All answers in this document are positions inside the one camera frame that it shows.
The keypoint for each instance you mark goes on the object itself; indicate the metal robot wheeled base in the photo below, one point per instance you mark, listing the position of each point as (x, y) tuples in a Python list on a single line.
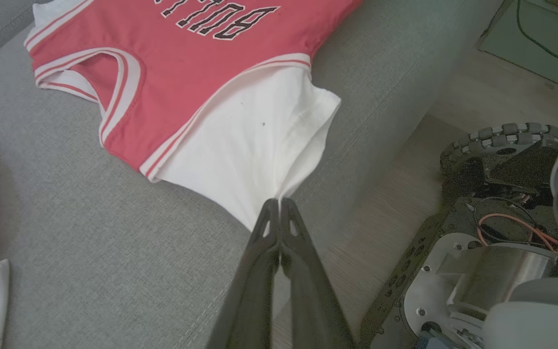
[(453, 271)]

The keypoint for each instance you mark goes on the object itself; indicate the white robot waist column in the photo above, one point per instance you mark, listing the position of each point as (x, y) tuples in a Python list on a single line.
[(540, 320)]

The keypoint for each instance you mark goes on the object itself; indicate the grey sofa seat cushion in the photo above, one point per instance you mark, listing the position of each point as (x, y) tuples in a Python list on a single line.
[(90, 232)]

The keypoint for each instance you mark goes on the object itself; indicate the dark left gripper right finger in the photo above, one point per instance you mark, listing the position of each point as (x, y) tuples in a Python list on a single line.
[(310, 300)]

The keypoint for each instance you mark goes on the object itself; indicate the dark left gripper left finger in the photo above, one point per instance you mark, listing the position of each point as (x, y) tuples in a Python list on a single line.
[(255, 291)]

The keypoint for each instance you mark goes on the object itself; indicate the red and white jersey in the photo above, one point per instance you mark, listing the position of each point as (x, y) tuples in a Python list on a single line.
[(187, 72)]

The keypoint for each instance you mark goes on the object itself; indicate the pale green floor mat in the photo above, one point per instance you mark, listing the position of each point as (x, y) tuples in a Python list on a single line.
[(526, 39)]

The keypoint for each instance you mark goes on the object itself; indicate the grey roller omni wheel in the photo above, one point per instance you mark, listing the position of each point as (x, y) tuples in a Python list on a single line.
[(502, 133)]

